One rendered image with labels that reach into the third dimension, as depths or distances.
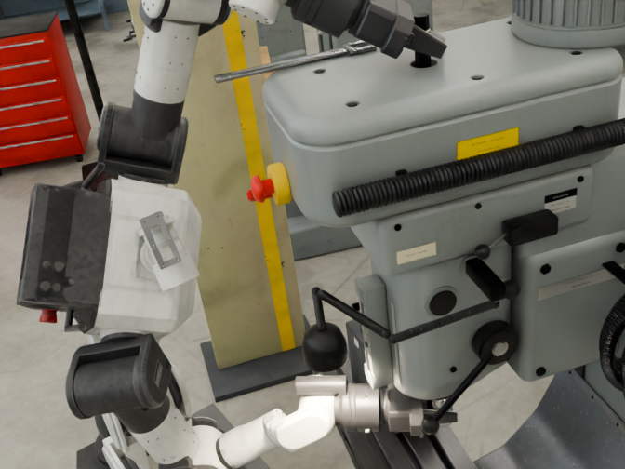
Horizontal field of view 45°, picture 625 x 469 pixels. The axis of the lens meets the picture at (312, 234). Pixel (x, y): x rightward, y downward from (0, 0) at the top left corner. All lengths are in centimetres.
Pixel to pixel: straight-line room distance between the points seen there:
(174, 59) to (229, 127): 161
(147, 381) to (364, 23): 67
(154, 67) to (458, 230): 58
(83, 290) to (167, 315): 15
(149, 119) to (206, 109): 152
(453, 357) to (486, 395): 201
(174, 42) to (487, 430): 221
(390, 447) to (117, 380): 73
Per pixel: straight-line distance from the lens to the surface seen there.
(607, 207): 122
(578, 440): 175
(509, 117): 103
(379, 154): 96
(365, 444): 181
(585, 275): 125
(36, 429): 357
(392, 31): 101
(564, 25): 111
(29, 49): 561
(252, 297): 328
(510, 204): 110
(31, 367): 392
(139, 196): 135
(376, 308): 123
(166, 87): 132
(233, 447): 151
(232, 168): 297
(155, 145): 137
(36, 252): 131
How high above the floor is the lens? 225
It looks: 31 degrees down
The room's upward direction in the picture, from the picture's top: 8 degrees counter-clockwise
